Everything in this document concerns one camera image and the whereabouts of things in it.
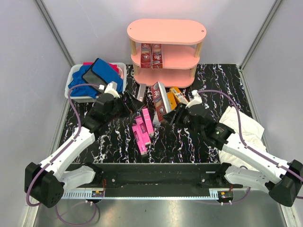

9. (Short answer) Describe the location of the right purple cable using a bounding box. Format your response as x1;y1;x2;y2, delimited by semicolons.
194;89;303;205

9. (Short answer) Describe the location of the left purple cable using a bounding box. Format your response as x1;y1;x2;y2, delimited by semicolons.
25;84;105;225

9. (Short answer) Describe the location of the silver grey toothpaste box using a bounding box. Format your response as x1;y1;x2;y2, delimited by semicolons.
137;84;146;102

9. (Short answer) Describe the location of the pink cloth in basket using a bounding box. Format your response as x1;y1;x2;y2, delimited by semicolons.
82;62;124;79

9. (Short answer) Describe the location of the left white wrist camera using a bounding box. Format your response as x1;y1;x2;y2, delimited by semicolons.
98;81;120;98

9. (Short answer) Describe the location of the grey Protefix toothpaste box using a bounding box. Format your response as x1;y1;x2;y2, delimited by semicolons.
152;113;161;128

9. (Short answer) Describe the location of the red 3D toothpaste box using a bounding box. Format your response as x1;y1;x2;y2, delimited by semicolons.
140;43;152;69
151;81;171;122
151;44;163;69

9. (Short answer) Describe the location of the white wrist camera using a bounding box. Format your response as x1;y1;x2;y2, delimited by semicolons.
98;81;120;98
186;90;202;109

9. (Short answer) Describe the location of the purple cable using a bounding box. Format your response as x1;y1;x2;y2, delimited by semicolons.
25;84;105;225
194;89;303;205

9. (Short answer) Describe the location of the orange R&O toothpaste box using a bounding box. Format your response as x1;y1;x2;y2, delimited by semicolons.
167;92;177;110

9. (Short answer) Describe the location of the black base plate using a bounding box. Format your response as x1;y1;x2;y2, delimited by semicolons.
75;162;243;192

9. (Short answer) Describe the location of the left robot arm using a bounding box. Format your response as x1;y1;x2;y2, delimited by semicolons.
25;91;144;208

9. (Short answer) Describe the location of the pink beyou box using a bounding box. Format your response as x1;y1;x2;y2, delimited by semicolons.
135;116;151;145
142;107;154;136
132;124;147;157

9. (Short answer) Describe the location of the pink three-tier shelf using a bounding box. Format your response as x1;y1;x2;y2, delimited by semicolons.
127;18;207;88

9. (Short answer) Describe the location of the blue cloth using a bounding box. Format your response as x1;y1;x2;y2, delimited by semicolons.
68;65;102;98

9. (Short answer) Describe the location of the grey black-trimmed cloth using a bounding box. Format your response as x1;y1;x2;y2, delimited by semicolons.
82;58;123;92

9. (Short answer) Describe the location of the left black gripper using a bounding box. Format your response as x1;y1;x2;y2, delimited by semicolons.
106;90;144;122

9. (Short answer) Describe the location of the orange barcode toothpaste box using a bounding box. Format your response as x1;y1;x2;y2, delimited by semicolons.
169;87;189;105

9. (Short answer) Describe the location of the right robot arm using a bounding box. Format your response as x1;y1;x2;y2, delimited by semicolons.
163;104;303;207

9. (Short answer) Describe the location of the pink BeYou box middle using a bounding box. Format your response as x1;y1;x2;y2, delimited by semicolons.
135;116;151;145

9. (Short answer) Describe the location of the pink BeYou box front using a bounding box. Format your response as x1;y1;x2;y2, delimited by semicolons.
132;124;147;157

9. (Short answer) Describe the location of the white crumpled cloth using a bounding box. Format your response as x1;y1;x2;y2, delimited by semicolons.
218;106;266;171

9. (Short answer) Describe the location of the pink BeYou box back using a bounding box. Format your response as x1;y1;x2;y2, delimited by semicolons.
142;107;154;136

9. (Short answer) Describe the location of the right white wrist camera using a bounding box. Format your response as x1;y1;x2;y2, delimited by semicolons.
186;90;202;109

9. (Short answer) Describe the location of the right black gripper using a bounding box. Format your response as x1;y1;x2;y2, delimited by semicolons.
162;102;204;136

